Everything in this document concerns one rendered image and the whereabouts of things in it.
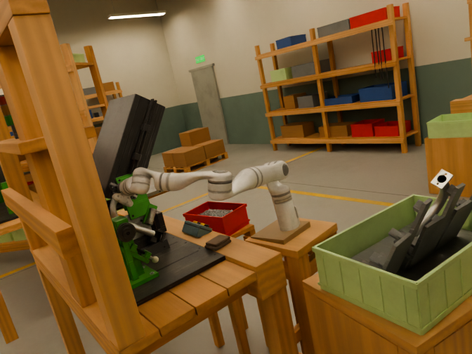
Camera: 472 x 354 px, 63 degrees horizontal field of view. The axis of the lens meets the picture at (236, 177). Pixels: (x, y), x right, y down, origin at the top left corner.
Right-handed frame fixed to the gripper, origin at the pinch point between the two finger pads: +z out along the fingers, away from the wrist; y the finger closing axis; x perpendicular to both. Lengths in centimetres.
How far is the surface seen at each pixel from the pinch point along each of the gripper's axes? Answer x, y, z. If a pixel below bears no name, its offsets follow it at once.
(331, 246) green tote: 0, -66, -70
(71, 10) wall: -577, 168, 790
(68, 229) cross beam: 30, 18, -52
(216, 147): -326, -240, 531
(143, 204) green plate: -0.9, -13.4, 2.9
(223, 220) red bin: -12, -55, 1
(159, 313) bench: 43, -23, -43
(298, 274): 8, -77, -43
